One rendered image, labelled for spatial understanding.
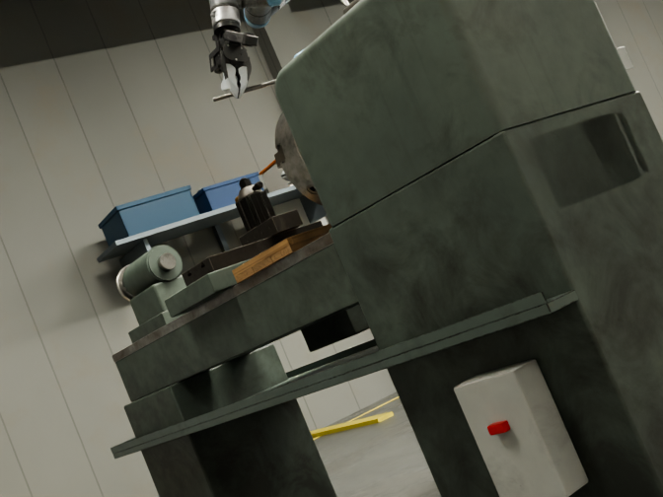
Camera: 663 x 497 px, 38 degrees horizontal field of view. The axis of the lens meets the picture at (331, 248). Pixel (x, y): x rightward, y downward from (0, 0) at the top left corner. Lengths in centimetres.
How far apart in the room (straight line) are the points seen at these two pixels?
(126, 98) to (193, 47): 73
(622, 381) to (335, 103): 85
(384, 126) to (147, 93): 526
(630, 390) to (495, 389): 25
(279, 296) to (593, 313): 101
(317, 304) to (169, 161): 468
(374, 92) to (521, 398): 70
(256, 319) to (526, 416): 104
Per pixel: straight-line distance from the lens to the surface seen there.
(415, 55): 194
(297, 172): 239
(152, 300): 337
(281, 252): 248
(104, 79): 714
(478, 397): 195
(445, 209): 196
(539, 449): 191
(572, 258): 184
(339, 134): 214
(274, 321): 263
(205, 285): 274
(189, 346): 305
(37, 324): 645
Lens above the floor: 65
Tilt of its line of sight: 4 degrees up
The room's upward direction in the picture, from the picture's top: 23 degrees counter-clockwise
